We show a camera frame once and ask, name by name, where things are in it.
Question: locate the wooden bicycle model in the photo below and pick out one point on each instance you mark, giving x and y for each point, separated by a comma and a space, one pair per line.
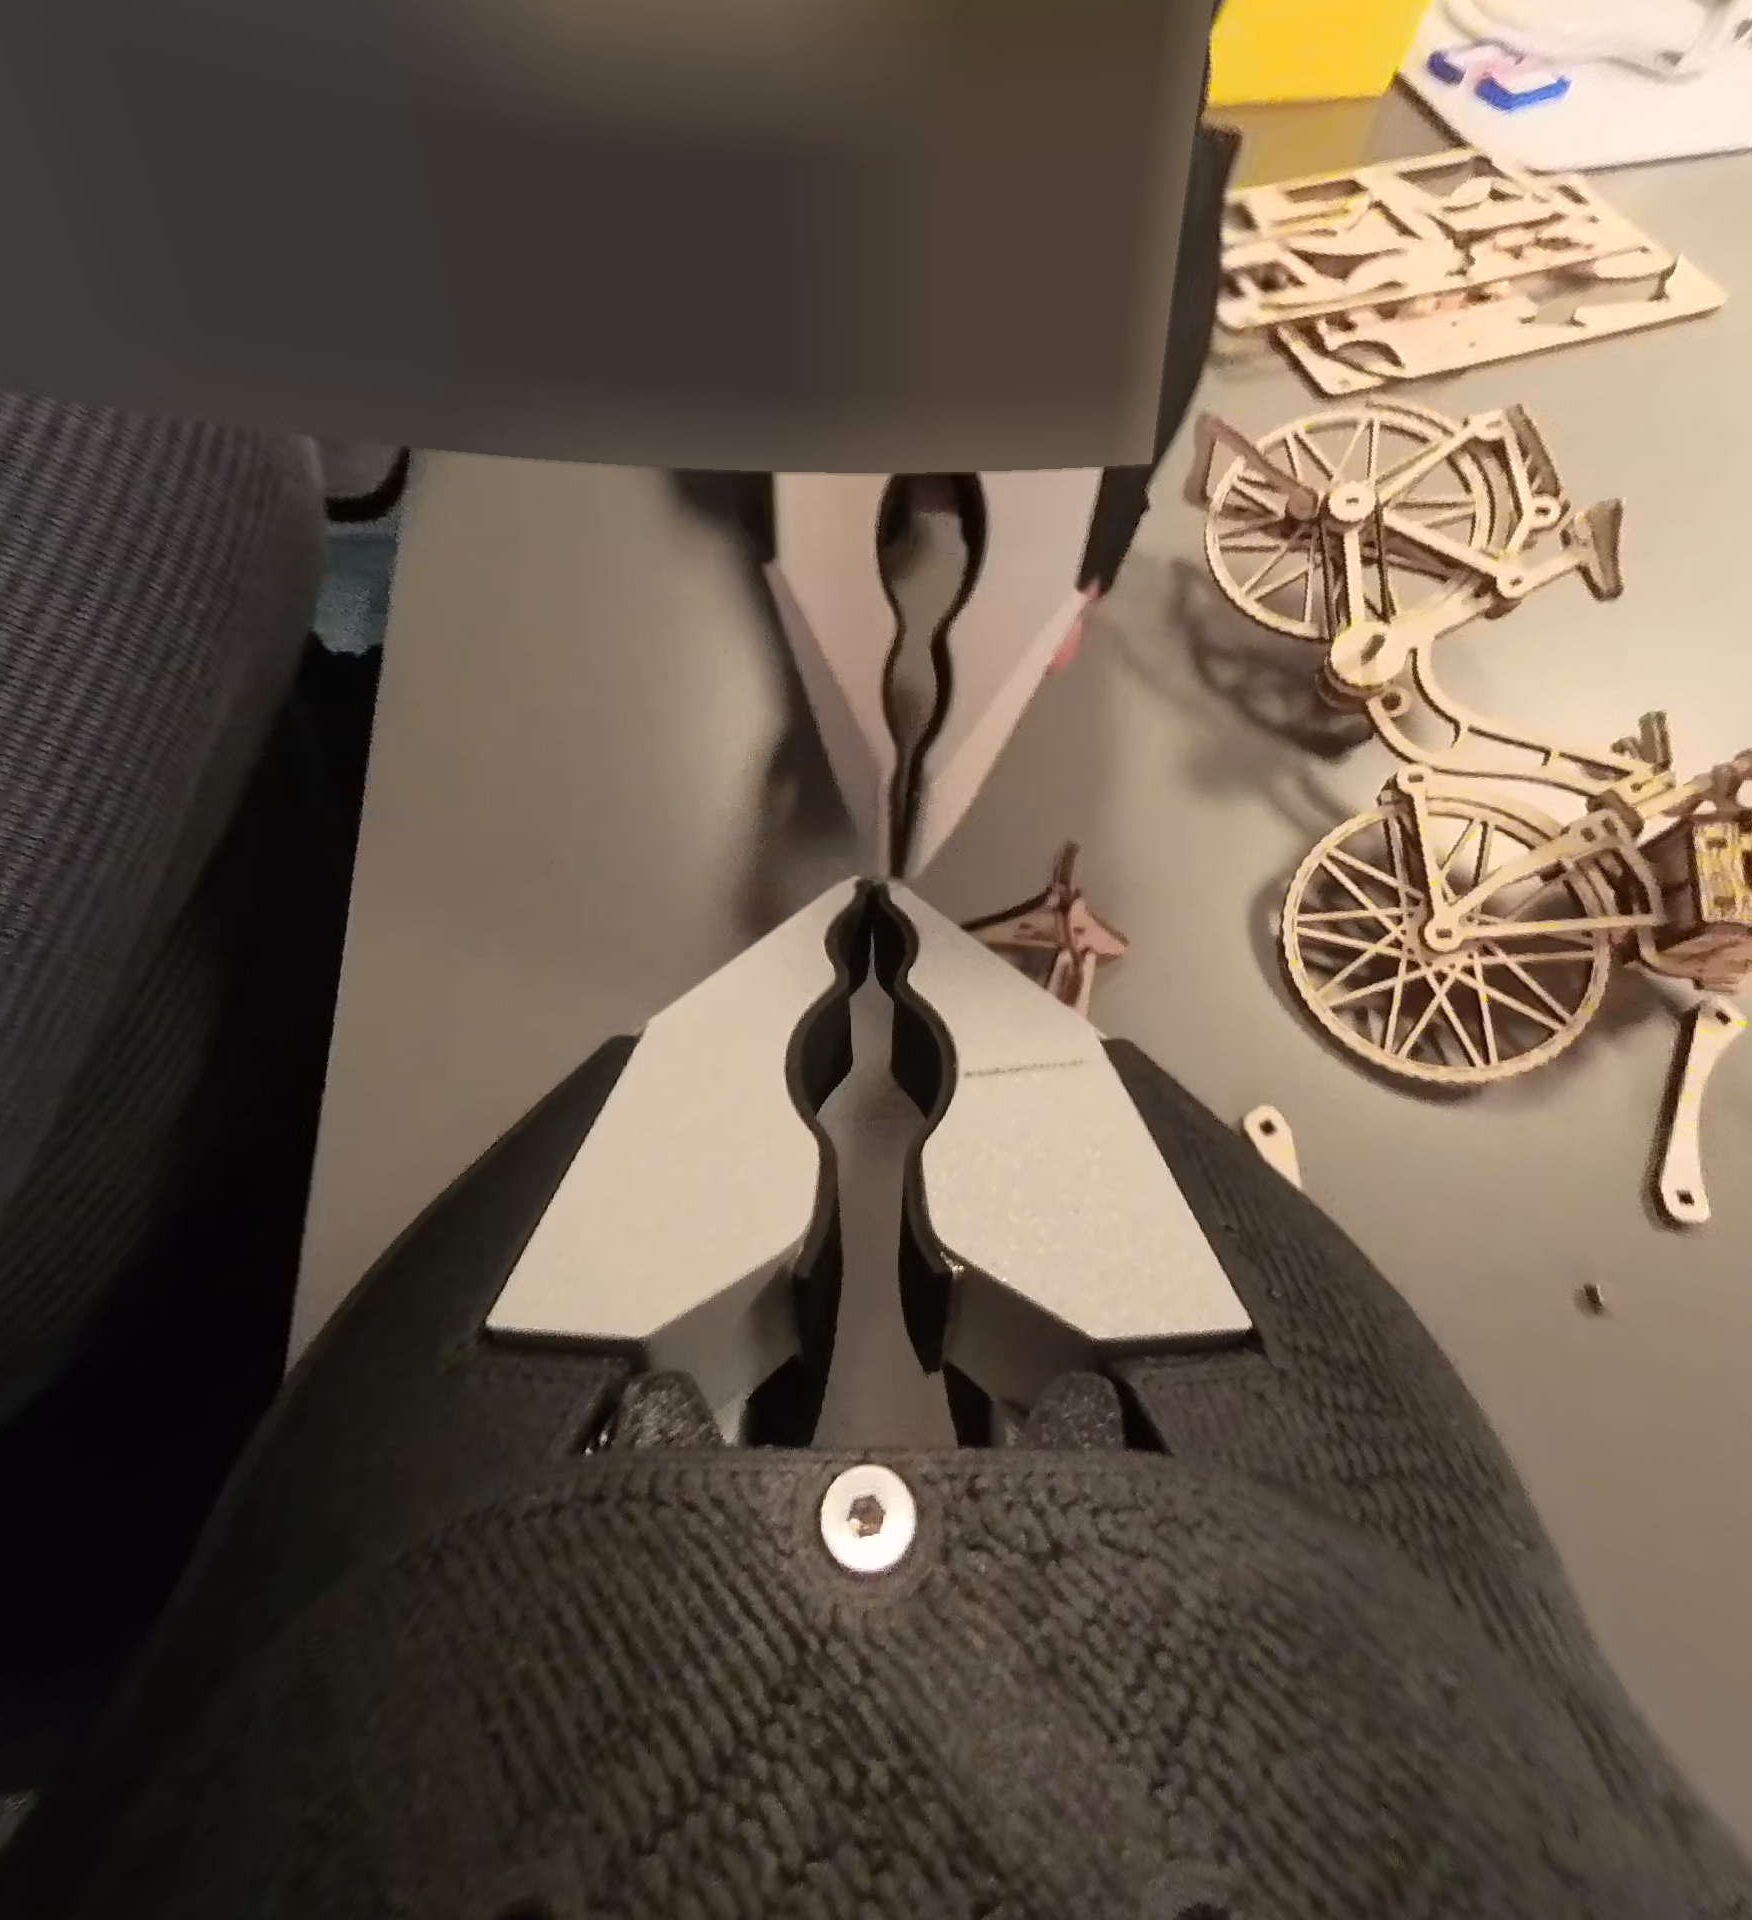
1359, 651

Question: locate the person's left hand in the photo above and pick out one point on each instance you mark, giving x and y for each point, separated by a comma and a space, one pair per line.
1068, 637

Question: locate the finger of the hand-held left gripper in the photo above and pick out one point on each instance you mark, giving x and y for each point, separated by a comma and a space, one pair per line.
1027, 600
822, 600

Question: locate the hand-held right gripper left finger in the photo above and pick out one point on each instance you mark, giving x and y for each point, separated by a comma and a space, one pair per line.
665, 1200

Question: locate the wooden kickstand assembly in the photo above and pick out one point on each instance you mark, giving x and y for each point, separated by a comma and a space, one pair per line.
1063, 938

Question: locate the white flat base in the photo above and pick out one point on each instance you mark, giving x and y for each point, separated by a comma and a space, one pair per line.
1686, 128

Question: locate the small wooden link part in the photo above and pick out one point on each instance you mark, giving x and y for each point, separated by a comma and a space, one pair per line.
1275, 1137

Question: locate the blue and white item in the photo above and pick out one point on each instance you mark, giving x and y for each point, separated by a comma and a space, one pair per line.
1515, 87

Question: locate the person's torso in grey sweater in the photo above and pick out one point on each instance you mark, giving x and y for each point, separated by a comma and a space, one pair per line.
95, 826

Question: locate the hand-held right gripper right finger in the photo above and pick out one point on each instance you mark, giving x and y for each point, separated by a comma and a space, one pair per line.
1070, 1200

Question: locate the yellow box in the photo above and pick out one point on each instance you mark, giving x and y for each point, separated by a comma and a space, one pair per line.
1311, 52

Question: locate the wooden parts sheet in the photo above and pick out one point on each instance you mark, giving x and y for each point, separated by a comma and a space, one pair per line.
1701, 293
1415, 368

